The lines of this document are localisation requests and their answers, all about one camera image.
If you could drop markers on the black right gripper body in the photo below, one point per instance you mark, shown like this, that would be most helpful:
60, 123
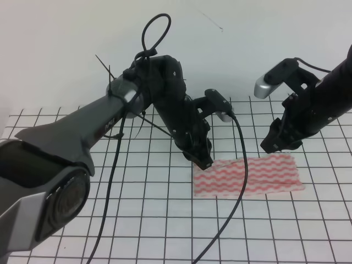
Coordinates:
297, 123

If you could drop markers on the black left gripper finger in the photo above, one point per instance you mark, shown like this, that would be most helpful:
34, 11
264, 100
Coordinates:
203, 163

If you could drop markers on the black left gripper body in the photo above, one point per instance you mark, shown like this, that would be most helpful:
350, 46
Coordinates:
187, 126

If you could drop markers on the pink wavy striped towel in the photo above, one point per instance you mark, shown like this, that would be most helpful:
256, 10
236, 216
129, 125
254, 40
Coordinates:
273, 173

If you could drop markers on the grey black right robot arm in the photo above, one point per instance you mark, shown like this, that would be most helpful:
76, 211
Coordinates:
314, 103

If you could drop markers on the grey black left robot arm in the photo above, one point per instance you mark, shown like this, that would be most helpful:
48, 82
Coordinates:
46, 169

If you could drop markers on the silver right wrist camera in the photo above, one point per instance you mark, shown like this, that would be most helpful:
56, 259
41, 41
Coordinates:
288, 72

